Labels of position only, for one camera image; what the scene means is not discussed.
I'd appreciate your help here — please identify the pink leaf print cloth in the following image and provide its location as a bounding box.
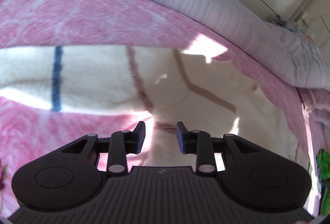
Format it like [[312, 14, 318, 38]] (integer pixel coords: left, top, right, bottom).
[[0, 158, 8, 191]]

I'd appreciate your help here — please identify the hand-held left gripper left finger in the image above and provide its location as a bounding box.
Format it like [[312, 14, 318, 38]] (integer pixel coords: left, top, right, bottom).
[[60, 121, 145, 176]]

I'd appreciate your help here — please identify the pink pillow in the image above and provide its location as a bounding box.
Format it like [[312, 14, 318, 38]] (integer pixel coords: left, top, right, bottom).
[[298, 87, 330, 157]]

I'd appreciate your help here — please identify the pink rose bedsheet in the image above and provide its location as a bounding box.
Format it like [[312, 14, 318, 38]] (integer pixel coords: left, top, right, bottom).
[[0, 0, 323, 217]]

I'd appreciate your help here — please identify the white striped cloth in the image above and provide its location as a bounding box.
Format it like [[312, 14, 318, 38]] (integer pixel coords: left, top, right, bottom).
[[0, 45, 310, 170]]

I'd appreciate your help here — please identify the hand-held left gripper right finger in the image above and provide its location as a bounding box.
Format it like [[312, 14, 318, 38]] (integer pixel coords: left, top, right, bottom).
[[176, 121, 258, 176]]

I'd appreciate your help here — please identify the pile of blue clothes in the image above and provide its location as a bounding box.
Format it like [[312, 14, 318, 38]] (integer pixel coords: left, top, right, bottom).
[[273, 15, 303, 32]]

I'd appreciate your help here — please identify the green knit garment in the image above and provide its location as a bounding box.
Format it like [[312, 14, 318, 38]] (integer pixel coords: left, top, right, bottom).
[[316, 149, 330, 215]]

